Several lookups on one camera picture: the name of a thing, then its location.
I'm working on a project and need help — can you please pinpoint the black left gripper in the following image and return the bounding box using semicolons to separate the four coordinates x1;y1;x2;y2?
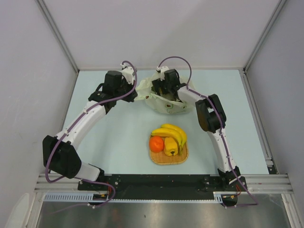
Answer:
114;78;137;103

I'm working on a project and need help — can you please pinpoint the pale green plastic bag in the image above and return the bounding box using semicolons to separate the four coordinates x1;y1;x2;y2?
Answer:
135;73;194;114

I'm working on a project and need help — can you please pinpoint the yellow fake banana bunch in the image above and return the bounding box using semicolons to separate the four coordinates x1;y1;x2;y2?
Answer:
151;123;187;156

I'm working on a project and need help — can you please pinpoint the orange fake persimmon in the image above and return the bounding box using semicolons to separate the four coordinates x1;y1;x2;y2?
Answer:
149;136;164;153

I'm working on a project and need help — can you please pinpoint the yellow fake bell pepper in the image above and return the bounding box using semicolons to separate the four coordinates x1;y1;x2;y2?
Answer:
163;137;179;156

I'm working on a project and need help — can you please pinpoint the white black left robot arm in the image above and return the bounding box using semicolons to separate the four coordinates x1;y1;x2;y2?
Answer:
42;66;137;190

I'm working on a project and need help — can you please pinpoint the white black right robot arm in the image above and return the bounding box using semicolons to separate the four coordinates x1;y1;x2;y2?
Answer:
152;66;241;190

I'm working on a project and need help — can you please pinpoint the orange woven wicker tray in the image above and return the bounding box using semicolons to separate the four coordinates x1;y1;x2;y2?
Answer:
150;138;189;165

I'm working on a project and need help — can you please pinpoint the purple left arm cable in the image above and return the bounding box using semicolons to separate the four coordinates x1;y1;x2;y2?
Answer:
44;60;139;184

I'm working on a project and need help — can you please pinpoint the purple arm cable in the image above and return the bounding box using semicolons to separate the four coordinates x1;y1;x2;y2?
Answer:
157;56;258;206
44;60;139;184

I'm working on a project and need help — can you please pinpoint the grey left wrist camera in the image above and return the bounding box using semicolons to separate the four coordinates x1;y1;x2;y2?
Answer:
121;61;137;85

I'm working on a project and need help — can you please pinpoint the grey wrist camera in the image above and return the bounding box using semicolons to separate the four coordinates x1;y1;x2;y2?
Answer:
156;66;169;81
121;61;137;85

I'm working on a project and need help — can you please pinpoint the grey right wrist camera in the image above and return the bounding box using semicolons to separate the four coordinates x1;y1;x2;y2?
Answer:
156;66;169;81

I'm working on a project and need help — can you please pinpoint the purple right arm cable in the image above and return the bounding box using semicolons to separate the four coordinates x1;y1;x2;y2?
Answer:
157;56;258;206

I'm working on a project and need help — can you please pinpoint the white slotted cable duct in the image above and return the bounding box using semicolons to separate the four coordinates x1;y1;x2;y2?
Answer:
44;191;225;204

